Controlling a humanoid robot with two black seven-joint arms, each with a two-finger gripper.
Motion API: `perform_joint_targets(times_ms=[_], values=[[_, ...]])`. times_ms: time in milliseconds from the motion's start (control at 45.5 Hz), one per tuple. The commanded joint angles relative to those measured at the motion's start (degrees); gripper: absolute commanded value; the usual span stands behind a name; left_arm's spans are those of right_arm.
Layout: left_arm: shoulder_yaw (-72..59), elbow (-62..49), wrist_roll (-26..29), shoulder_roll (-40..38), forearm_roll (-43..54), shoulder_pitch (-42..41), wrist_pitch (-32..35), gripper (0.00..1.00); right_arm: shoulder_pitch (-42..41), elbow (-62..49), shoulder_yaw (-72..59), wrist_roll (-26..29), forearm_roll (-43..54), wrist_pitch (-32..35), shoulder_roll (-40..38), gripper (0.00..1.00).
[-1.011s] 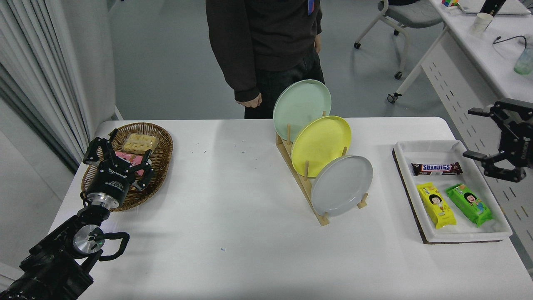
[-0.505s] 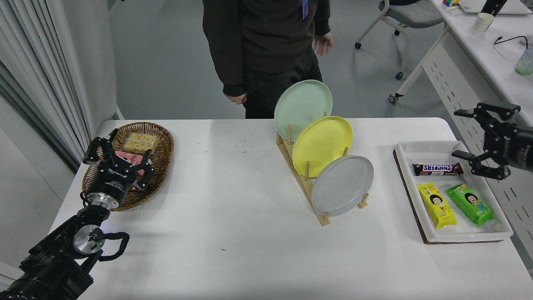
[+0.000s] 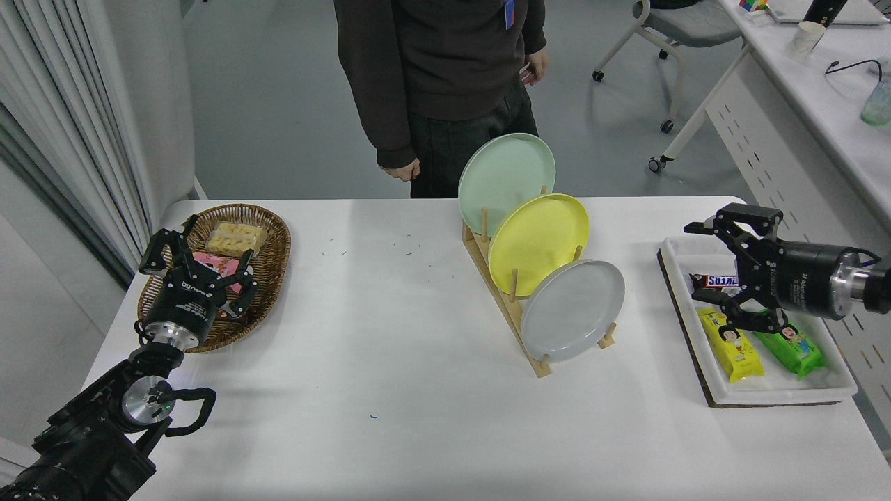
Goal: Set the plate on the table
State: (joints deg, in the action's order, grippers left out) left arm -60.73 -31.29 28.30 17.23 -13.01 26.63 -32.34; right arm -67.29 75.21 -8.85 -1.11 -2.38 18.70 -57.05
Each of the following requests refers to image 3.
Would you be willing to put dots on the yellow plate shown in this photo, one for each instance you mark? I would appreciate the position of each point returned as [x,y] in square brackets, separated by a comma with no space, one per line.
[536,240]

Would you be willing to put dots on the blue id badge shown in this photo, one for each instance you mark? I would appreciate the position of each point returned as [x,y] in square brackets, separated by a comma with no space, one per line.
[509,14]

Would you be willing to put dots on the white lined tray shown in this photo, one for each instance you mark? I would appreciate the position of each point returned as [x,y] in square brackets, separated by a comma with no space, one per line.
[724,390]

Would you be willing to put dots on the person's left hand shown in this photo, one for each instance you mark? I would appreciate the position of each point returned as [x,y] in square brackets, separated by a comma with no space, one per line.
[538,68]

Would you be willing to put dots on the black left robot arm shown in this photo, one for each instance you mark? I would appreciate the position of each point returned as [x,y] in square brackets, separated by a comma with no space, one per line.
[90,445]

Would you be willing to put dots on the green snack pack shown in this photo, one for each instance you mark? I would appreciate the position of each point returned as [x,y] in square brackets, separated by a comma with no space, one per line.
[797,351]

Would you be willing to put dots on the white curtain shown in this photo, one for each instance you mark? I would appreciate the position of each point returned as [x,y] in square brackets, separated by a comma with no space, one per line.
[56,104]

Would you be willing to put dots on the clear pack of biscuits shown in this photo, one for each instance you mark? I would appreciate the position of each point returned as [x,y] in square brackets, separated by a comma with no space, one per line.
[237,238]

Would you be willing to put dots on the brown wicker basket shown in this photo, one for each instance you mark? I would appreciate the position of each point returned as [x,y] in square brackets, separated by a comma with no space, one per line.
[275,257]

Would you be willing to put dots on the person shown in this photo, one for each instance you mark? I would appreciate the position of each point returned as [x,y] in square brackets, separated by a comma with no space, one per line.
[445,56]

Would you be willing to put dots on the grey office chair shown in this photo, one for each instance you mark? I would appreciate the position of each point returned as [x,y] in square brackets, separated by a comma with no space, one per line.
[689,28]

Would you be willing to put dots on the pale green plate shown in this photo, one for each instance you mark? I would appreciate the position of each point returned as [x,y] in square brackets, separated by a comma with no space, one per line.
[501,177]

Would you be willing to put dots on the white laptop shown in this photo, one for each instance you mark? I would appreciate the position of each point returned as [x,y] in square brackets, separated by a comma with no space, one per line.
[863,10]

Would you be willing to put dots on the brown snickers bar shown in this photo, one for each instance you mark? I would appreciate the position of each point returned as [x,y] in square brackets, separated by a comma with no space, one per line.
[713,282]

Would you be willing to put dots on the yellow snack pack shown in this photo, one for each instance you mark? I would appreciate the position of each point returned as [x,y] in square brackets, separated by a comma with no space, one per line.
[731,348]

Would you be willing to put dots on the pink snack pack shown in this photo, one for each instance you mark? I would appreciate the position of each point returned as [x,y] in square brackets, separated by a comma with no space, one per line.
[212,264]

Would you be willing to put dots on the white paper cup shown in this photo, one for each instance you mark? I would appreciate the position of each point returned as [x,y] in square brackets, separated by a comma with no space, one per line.
[809,36]

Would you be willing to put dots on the colourful puzzle cube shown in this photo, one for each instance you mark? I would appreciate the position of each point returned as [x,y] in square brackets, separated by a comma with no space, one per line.
[753,4]

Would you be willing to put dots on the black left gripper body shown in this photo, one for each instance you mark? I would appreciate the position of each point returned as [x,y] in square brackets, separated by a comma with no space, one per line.
[184,303]

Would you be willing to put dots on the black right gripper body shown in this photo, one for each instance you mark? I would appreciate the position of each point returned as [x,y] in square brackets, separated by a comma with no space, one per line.
[800,278]

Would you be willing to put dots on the wooden plate rack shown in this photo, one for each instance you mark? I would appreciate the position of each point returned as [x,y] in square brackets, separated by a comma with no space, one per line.
[542,367]

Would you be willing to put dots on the translucent green cup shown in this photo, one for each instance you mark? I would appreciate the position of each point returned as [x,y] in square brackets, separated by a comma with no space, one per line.
[877,104]

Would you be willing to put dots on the grey plate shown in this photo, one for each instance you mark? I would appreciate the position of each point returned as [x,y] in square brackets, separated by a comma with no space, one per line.
[571,309]

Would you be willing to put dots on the person's right hand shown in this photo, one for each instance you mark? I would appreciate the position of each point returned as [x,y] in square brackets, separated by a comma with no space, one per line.
[402,170]

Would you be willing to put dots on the white desk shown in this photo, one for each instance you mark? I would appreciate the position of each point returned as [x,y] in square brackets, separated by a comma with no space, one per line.
[821,97]

